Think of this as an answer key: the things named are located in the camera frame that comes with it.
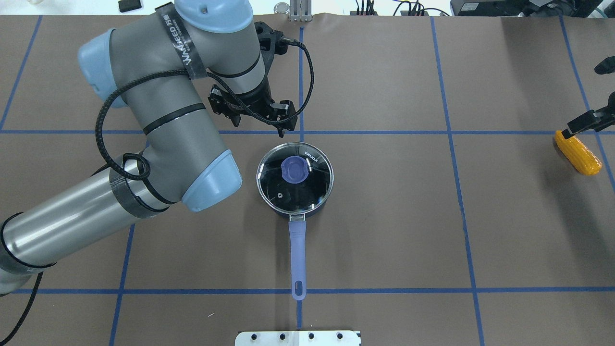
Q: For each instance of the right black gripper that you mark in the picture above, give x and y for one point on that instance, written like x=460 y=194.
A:
x=587 y=119

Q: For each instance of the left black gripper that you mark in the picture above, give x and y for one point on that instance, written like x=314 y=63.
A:
x=253 y=98

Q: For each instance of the glass lid purple knob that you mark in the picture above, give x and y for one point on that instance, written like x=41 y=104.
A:
x=295 y=178

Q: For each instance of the yellow plastic corn cob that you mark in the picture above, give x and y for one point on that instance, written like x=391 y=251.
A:
x=578 y=154

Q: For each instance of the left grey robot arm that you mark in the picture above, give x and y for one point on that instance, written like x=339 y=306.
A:
x=153 y=131

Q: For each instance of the dark blue saucepan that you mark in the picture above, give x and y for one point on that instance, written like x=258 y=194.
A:
x=297 y=227

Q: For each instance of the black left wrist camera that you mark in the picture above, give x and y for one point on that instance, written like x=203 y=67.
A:
x=270 y=41

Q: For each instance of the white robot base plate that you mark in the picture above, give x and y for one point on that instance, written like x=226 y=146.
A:
x=299 y=338

